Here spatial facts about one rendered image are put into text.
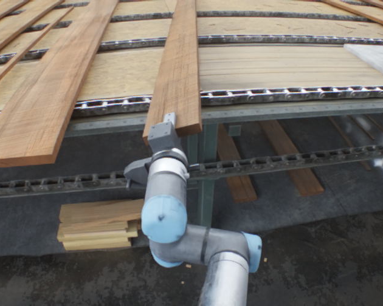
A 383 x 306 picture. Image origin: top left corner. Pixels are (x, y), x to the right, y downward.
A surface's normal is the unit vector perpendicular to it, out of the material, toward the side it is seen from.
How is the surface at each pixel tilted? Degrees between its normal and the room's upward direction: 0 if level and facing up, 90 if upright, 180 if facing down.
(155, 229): 90
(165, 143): 90
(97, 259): 0
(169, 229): 90
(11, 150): 0
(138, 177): 90
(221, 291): 18
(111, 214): 0
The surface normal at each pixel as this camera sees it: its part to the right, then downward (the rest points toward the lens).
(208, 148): 0.15, 0.61
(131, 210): 0.00, -0.79
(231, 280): 0.31, -0.86
